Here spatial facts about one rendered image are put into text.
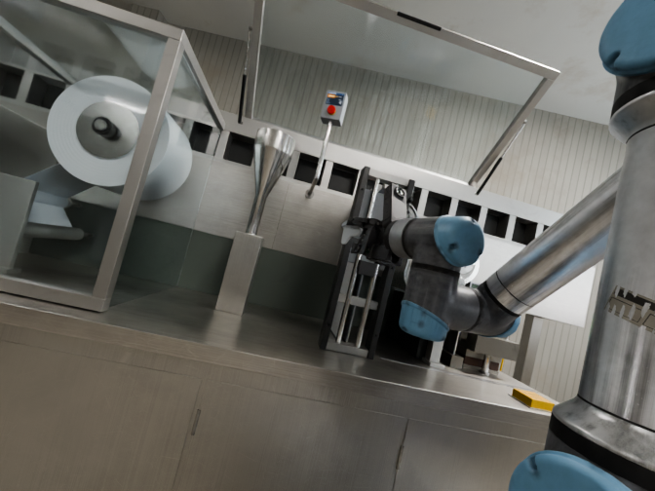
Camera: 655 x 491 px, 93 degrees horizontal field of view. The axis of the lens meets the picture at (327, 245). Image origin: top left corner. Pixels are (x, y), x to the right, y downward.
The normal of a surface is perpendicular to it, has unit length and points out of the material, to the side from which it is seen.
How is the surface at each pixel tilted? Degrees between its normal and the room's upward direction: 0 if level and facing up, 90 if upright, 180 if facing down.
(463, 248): 90
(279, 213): 90
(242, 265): 90
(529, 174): 90
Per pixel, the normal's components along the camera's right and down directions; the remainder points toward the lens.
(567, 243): -0.78, 0.01
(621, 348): -0.94, -0.25
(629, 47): -0.84, -0.37
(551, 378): -0.01, -0.07
